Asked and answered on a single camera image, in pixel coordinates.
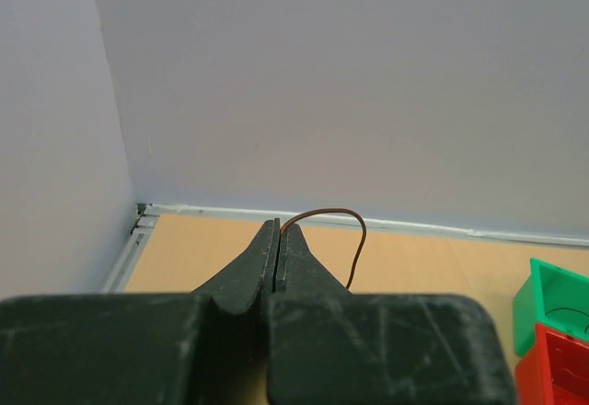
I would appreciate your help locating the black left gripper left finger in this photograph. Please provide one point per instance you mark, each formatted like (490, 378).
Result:
(123, 349)

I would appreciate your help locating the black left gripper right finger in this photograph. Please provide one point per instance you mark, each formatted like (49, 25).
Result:
(329, 346)

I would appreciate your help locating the far green plastic bin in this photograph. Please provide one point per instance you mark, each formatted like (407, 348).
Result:
(551, 296)

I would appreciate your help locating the red plastic bin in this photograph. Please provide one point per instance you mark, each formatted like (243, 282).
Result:
(554, 371)

